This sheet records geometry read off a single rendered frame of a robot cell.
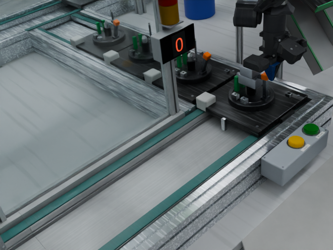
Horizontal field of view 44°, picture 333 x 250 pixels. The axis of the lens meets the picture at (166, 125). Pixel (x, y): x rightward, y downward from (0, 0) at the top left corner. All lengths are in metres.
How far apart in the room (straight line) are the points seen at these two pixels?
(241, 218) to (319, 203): 0.20
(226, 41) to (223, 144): 0.79
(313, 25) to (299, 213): 0.65
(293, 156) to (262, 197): 0.13
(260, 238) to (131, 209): 0.32
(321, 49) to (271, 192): 0.53
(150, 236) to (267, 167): 0.36
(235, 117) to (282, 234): 0.36
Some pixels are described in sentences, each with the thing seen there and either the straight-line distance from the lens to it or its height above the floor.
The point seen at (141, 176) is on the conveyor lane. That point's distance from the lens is 1.14.
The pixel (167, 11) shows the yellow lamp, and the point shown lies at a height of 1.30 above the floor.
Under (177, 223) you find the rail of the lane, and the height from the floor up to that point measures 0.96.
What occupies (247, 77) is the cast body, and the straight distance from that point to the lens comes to 1.24.
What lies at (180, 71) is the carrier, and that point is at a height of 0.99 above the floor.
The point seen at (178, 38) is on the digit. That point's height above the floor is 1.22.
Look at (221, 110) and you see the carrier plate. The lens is 1.25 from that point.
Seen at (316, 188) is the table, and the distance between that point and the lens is 1.18.
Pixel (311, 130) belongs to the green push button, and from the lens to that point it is 1.18.
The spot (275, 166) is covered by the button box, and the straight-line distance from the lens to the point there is 1.08.
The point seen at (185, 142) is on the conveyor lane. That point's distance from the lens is 1.23.
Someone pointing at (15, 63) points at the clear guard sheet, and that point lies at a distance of 0.93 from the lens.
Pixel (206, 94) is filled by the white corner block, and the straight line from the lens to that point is 1.29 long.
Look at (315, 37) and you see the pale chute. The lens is 1.46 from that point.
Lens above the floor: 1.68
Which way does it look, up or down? 36 degrees down
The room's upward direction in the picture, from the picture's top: 8 degrees counter-clockwise
